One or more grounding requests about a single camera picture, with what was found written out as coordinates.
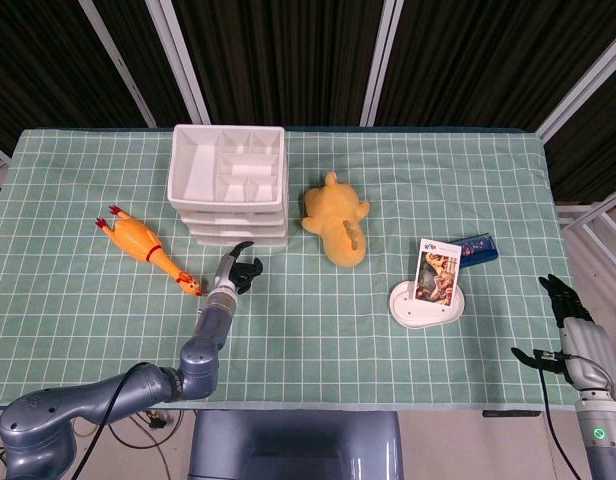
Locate loose floor cables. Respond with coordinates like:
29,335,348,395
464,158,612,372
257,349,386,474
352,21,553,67
0,409,189,480

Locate black right hand cable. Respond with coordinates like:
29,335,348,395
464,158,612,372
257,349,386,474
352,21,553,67
535,349,569,480

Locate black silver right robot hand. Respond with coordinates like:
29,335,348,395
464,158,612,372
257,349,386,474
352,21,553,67
511,273,616,394

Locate black pleated curtain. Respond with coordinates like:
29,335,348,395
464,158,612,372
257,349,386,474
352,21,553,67
0,0,616,201

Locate white metal frame rack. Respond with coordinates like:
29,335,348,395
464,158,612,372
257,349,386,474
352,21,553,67
555,187,616,306

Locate blue rectangular box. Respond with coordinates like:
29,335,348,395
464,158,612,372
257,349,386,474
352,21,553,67
450,234,500,271

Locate blue-grey robot torso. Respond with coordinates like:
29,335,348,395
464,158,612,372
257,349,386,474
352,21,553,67
187,409,404,480

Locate white plastic drawer organizer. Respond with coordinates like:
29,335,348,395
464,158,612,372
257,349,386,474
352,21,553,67
166,123,290,247

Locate yellow plush animal toy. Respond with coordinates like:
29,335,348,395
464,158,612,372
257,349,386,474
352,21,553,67
301,171,372,270

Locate white oval card stand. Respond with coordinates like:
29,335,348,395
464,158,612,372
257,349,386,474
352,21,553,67
388,279,465,330

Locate white aluminium frame post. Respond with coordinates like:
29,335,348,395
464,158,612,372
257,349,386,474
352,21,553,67
360,0,404,127
535,24,616,144
79,0,157,127
145,0,212,126

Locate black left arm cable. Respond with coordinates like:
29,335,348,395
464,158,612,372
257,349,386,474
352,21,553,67
85,362,149,480

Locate clear plastic drawer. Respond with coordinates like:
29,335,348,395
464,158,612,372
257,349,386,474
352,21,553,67
195,233,289,247

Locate yellow rubber chicken toy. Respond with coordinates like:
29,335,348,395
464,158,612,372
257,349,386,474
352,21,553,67
94,203,204,298

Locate printed photo card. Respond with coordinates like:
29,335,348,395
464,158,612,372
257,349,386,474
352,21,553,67
413,237,463,306

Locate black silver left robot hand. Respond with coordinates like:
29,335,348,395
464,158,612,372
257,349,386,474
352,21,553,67
211,240,265,296

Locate green checked tablecloth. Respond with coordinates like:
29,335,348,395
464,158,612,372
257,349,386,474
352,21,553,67
0,127,582,412

